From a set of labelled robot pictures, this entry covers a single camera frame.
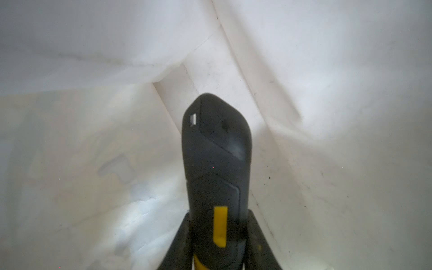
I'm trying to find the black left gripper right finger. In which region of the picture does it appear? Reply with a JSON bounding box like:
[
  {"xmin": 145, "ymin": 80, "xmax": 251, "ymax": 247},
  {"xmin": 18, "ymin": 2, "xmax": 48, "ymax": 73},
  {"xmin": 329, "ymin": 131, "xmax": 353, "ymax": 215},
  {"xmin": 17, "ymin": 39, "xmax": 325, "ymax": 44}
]
[{"xmin": 244, "ymin": 210, "xmax": 282, "ymax": 270}]

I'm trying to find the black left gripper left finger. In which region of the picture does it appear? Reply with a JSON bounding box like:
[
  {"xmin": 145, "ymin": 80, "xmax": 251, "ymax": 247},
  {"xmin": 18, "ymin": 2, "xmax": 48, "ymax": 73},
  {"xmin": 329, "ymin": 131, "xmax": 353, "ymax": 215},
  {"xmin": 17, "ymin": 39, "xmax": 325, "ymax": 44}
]
[{"xmin": 157, "ymin": 213, "xmax": 193, "ymax": 270}]

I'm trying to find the white pouch with yellow handles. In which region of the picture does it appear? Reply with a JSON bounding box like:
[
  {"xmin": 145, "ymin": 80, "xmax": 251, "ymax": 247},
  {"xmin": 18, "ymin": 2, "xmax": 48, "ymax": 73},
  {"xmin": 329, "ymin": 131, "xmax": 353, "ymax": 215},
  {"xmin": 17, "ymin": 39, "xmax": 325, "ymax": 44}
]
[{"xmin": 1, "ymin": 1, "xmax": 432, "ymax": 270}]

